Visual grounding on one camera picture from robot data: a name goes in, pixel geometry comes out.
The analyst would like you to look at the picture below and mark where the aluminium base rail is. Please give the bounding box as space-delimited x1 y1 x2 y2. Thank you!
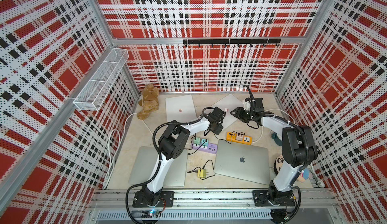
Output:
85 188 346 224

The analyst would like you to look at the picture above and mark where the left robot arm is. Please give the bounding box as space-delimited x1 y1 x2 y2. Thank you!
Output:
141 107 226 202

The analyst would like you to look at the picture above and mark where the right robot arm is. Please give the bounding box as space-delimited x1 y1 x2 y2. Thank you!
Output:
230 96 318 194

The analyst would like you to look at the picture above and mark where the pink pig plush toy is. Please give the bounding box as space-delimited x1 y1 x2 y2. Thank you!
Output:
274 155 313 183

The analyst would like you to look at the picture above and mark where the green charger adapter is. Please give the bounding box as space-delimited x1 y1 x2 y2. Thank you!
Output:
201 138 209 149
193 137 201 147

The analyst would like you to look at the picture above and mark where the yellow power strip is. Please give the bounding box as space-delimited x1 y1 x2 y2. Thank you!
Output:
226 131 253 145

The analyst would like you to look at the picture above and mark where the silver laptop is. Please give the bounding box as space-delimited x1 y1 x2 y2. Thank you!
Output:
128 147 188 187
214 140 270 185

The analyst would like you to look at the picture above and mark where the white laptop right back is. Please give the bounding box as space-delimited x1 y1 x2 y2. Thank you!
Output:
211 94 244 130

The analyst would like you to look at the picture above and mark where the black hook rail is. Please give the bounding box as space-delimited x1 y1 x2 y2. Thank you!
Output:
182 38 282 45

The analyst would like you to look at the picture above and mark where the white laptop left back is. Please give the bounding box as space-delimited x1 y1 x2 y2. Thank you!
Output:
165 95 197 123

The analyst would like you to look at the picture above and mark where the white power cable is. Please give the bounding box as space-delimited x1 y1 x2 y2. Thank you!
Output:
251 108 326 188
102 112 158 190

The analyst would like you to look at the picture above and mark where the silver laptop front right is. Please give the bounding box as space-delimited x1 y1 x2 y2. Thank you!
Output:
214 140 270 185

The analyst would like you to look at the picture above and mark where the white laptop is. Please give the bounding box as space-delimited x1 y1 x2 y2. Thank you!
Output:
211 94 244 130
165 95 197 123

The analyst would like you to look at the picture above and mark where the white power cable left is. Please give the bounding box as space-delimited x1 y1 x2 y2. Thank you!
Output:
102 112 158 190

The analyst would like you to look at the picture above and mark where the white power cable right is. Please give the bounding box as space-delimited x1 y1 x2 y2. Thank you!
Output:
251 108 326 188

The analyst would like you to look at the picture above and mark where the purple power strip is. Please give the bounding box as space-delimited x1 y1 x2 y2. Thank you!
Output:
192 143 218 154

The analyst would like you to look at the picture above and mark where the black charger cable yellow adapter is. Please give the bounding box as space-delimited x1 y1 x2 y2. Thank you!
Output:
187 159 216 180

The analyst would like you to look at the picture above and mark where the teal alarm clock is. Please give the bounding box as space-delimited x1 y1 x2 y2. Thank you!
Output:
271 132 283 147

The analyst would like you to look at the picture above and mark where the silver laptop front left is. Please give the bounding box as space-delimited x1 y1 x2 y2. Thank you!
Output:
128 147 188 187

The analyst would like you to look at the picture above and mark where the pink charger adapter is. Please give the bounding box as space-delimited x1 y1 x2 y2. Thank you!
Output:
235 134 244 141

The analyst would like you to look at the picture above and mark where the brown teddy bear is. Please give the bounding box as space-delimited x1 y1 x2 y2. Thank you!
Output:
137 84 159 120

